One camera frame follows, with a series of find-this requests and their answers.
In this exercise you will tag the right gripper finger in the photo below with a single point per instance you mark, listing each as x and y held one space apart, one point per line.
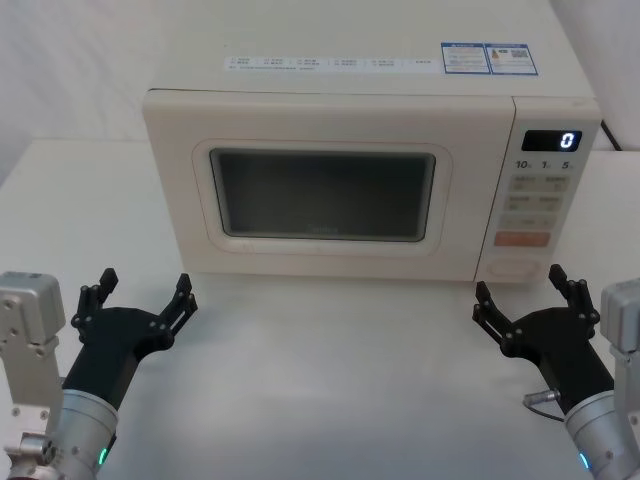
577 300
492 317

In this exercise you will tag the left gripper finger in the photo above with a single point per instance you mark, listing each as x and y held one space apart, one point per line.
176 312
89 310

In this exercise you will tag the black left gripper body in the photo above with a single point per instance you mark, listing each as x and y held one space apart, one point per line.
110 345

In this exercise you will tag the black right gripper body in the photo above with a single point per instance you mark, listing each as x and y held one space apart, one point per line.
555 345

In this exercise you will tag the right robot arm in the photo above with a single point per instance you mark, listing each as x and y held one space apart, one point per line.
595 425

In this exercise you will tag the white table cloth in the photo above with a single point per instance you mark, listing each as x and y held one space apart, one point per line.
325 375

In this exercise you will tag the cream microwave oven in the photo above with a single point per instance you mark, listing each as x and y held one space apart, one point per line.
325 115

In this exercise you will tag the white curtain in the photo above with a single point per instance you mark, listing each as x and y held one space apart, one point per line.
75 60

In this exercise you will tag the blue bordered sticker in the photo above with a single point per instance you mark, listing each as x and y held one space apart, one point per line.
487 57

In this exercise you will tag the long white sticker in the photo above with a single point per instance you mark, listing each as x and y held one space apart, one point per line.
325 63

